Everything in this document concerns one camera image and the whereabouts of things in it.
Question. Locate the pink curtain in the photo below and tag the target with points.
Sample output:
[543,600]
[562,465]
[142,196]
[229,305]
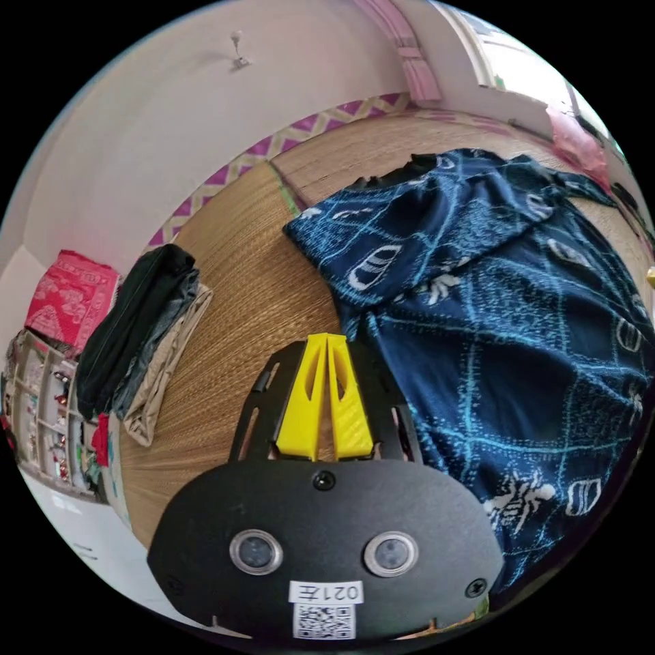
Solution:
[417,66]

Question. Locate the shelf with red cloth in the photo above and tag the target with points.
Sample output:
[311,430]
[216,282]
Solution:
[51,409]

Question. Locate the blue long sleeve with print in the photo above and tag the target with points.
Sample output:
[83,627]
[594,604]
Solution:
[511,327]

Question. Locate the pink bag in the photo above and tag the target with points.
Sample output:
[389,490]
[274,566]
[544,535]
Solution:
[575,138]

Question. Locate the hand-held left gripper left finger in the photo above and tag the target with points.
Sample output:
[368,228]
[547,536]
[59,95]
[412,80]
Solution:
[299,409]

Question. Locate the pile of clothes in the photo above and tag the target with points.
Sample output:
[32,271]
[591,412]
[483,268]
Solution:
[138,327]

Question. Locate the window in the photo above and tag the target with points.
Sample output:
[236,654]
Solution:
[506,51]

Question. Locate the wall lamp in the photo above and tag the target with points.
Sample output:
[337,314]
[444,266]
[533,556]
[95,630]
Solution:
[238,53]

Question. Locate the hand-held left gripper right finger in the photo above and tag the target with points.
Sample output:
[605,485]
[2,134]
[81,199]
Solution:
[352,414]

